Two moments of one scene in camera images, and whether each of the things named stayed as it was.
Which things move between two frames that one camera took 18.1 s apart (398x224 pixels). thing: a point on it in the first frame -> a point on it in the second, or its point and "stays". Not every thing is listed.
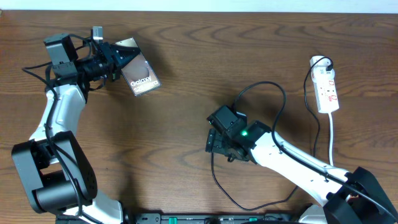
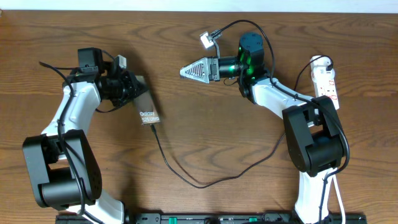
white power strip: x=324 y=84 stays
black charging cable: x=242 y=207 -> x=262 y=160
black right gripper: x=213 y=144 -> x=211 y=73
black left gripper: x=115 y=64 -> x=133 y=87
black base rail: x=212 y=218 stays
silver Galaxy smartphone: x=138 y=74 -> x=145 y=106
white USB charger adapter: x=318 y=65 stays
